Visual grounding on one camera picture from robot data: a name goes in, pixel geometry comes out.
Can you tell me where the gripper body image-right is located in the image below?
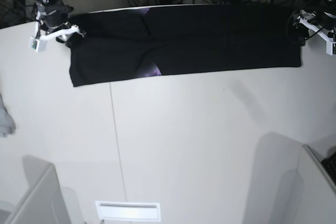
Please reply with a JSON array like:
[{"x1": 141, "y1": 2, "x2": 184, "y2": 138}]
[{"x1": 315, "y1": 12, "x2": 335, "y2": 30}]

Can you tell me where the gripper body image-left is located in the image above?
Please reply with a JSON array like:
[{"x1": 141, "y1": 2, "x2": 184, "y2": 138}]
[{"x1": 36, "y1": 1, "x2": 74, "y2": 31}]

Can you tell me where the black T-shirt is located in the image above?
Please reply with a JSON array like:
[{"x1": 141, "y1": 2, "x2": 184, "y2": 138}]
[{"x1": 69, "y1": 5, "x2": 301, "y2": 87}]

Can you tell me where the grey cloth at left edge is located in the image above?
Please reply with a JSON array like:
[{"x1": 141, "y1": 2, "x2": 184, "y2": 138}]
[{"x1": 0, "y1": 97, "x2": 16, "y2": 137}]

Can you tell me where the black keyboard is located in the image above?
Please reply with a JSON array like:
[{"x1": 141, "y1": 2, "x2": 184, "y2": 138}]
[{"x1": 322, "y1": 153, "x2": 336, "y2": 182}]

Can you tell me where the white partition panel left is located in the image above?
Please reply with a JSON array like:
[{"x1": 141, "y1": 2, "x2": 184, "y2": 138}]
[{"x1": 1, "y1": 164, "x2": 71, "y2": 223}]

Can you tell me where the white partition panel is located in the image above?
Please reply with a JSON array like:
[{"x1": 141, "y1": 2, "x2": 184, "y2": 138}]
[
  {"x1": 294, "y1": 145, "x2": 335, "y2": 223},
  {"x1": 1, "y1": 164, "x2": 71, "y2": 223}
]

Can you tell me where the white partition panel right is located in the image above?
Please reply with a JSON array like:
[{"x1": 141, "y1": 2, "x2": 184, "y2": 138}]
[{"x1": 294, "y1": 145, "x2": 335, "y2": 223}]

